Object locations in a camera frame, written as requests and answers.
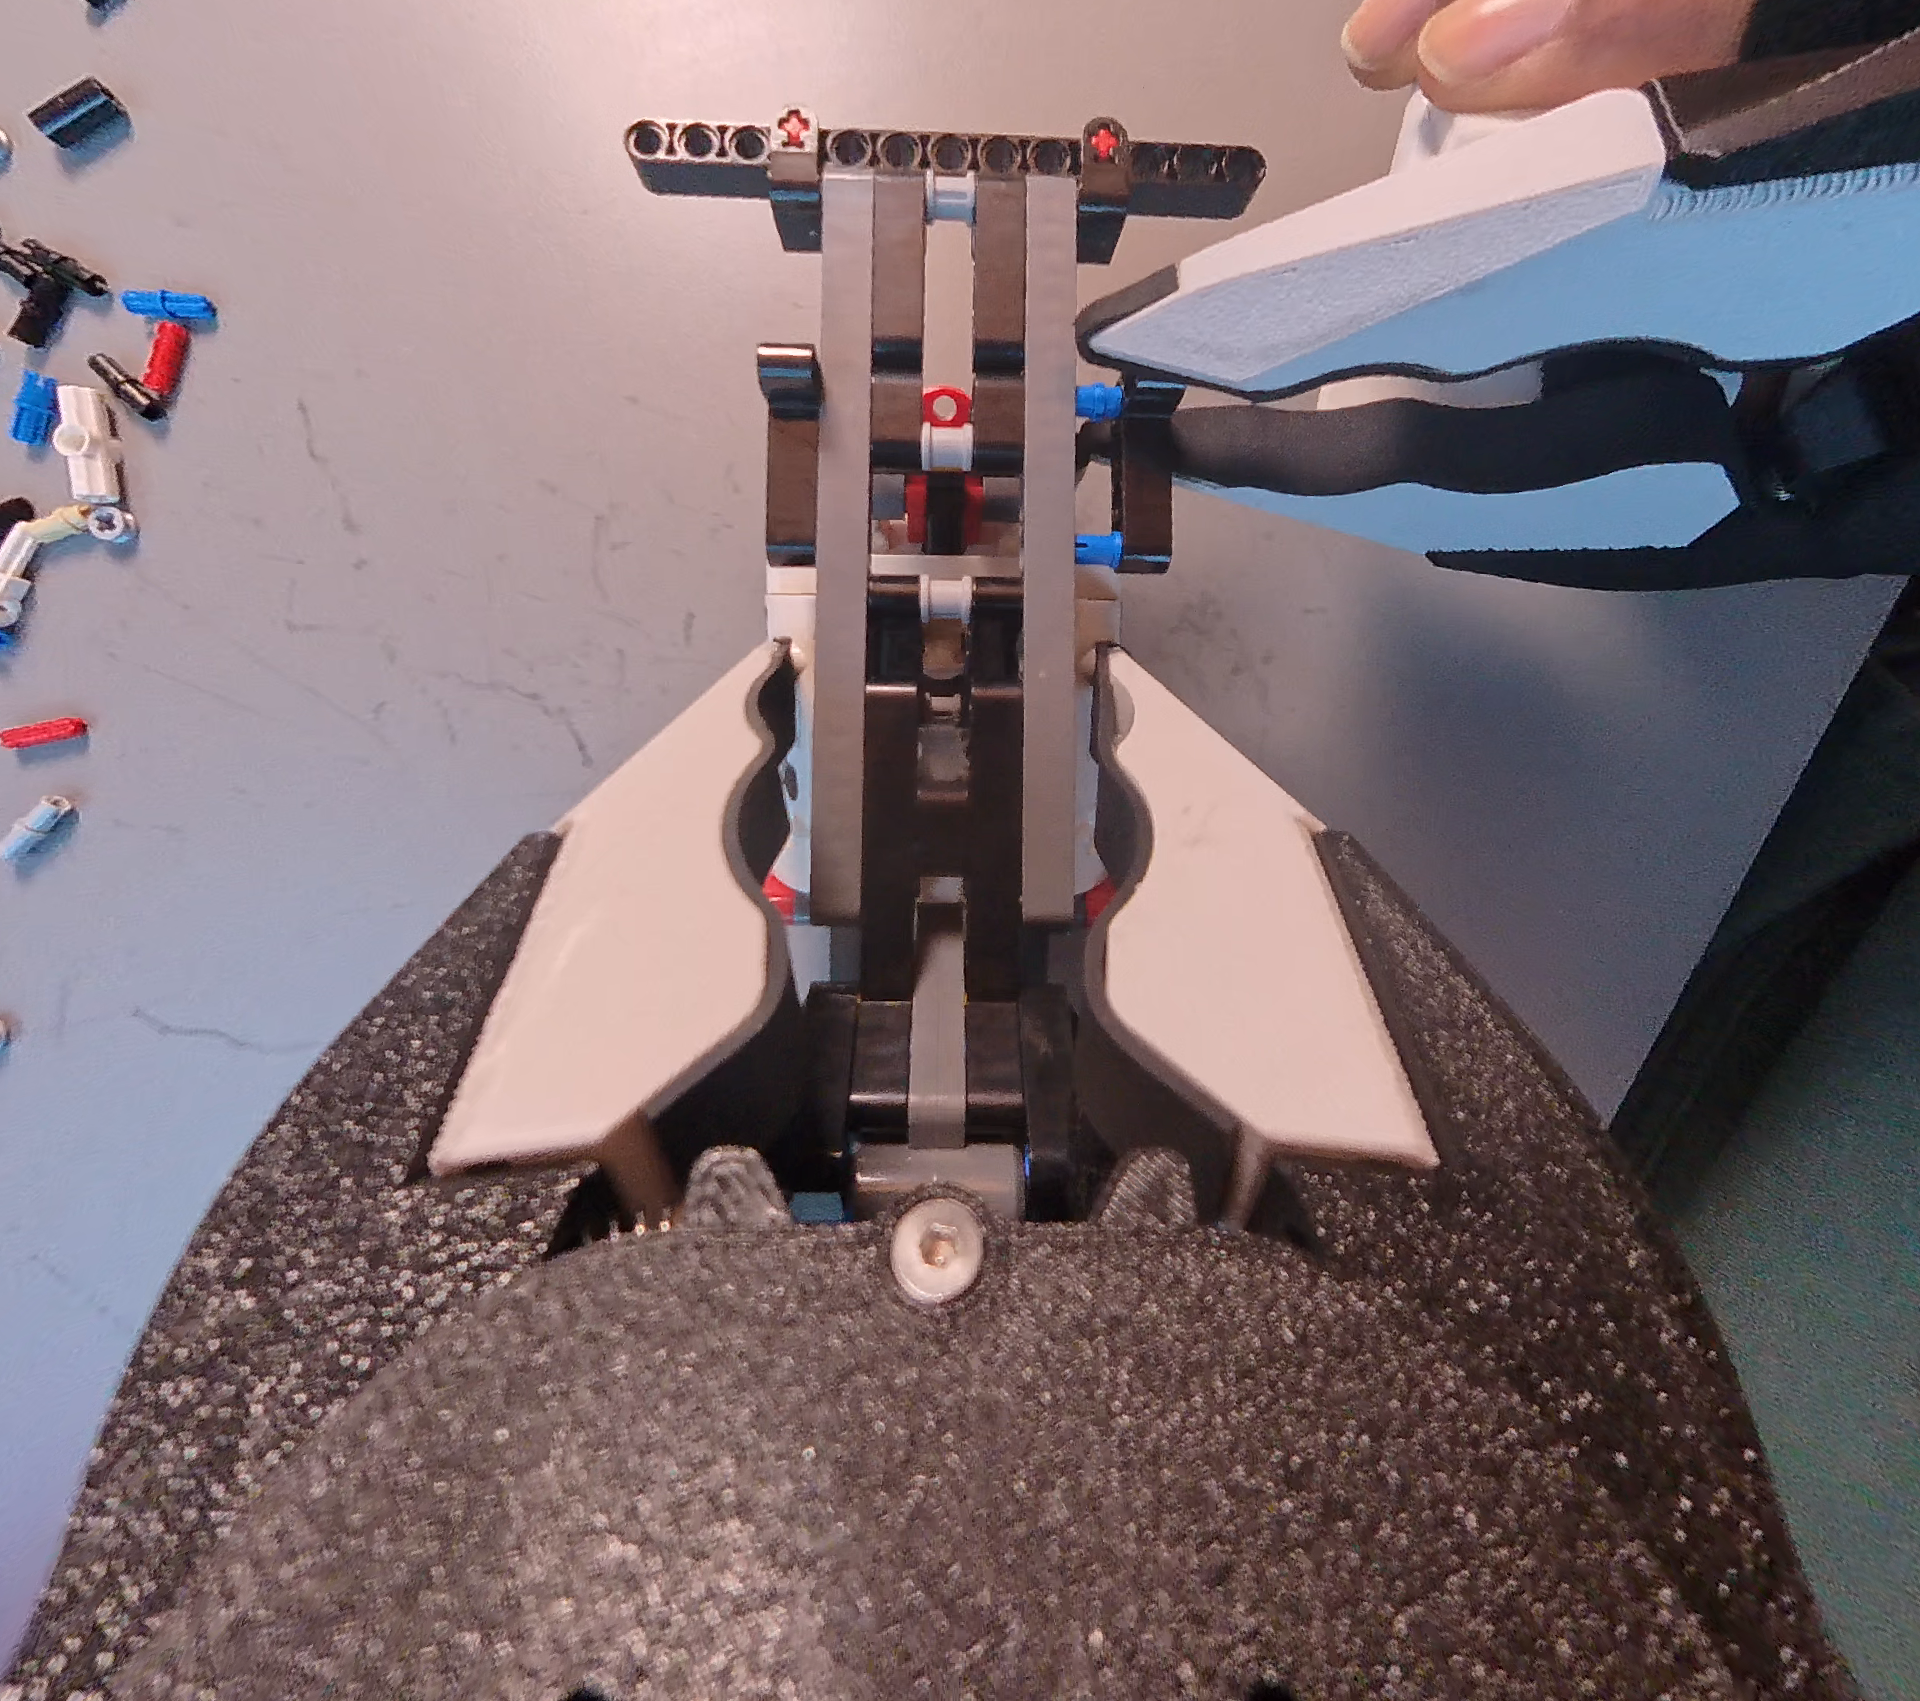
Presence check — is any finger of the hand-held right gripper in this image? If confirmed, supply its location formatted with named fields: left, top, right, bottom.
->
left=1156, top=366, right=1777, bottom=524
left=1073, top=84, right=1920, bottom=405

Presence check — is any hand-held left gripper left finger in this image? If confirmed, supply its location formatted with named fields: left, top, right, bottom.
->
left=427, top=646, right=808, bottom=1181

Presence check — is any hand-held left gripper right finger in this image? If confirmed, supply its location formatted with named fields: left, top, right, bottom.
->
left=1076, top=646, right=1441, bottom=1169

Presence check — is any black building beam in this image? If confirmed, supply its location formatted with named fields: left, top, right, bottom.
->
left=1116, top=396, right=1182, bottom=570

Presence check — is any toy vehicle chassis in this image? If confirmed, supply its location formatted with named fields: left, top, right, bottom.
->
left=625, top=106, right=1270, bottom=1224

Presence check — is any grey desk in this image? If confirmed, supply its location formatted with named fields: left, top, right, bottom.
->
left=0, top=0, right=1920, bottom=1282

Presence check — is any pile of small building parts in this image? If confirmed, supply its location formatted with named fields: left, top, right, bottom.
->
left=0, top=0, right=222, bottom=1057

